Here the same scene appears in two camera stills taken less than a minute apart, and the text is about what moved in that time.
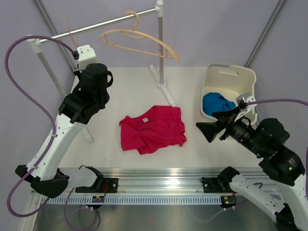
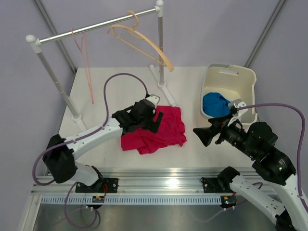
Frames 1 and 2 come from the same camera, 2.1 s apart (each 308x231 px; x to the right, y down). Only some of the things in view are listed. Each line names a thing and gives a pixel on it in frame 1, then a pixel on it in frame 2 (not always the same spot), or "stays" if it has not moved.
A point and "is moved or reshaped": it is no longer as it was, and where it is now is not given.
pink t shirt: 161,126 stays
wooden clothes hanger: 148,36 is moved or reshaped
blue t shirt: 213,101 stays
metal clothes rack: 35,42 stays
